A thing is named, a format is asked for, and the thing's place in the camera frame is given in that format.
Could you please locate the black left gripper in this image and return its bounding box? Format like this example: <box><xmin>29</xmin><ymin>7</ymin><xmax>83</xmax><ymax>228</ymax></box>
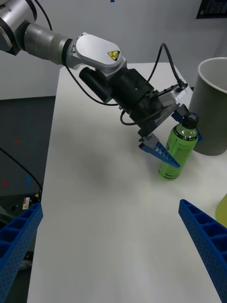
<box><xmin>127</xmin><ymin>91</ymin><xmax>203</xmax><ymax>169</ymax></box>

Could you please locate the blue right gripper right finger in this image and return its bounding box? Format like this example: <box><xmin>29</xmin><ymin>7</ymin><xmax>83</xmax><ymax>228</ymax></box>
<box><xmin>178</xmin><ymin>199</ymin><xmax>227</xmax><ymax>303</ymax></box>

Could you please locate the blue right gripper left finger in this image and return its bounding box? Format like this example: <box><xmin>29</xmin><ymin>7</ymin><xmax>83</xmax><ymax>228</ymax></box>
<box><xmin>0</xmin><ymin>203</ymin><xmax>44</xmax><ymax>303</ymax></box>

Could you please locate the green bottle with black cap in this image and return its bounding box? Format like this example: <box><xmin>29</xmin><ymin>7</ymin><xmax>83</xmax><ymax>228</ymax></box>
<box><xmin>157</xmin><ymin>112</ymin><xmax>200</xmax><ymax>180</ymax></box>

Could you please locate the yellow-green plastic waste bin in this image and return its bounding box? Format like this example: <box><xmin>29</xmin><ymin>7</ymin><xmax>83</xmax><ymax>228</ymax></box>
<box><xmin>214</xmin><ymin>193</ymin><xmax>227</xmax><ymax>229</ymax></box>

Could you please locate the grey plastic waste bin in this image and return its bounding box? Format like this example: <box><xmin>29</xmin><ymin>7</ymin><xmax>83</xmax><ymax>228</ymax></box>
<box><xmin>188</xmin><ymin>57</ymin><xmax>227</xmax><ymax>157</ymax></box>

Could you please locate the pale grey left wrist camera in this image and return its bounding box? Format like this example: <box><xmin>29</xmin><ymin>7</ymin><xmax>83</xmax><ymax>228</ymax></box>
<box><xmin>157</xmin><ymin>83</ymin><xmax>189</xmax><ymax>108</ymax></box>

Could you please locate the black floor cable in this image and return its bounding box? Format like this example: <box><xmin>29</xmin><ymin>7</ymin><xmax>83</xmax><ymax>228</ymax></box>
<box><xmin>0</xmin><ymin>147</ymin><xmax>44</xmax><ymax>193</ymax></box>

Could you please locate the black left wrist camera cable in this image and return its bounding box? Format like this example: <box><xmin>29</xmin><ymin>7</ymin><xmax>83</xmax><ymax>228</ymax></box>
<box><xmin>148</xmin><ymin>43</ymin><xmax>189</xmax><ymax>89</ymax></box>

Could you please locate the dark wall screen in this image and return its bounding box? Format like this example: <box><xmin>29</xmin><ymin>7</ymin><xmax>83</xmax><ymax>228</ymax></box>
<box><xmin>195</xmin><ymin>0</ymin><xmax>227</xmax><ymax>20</ymax></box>

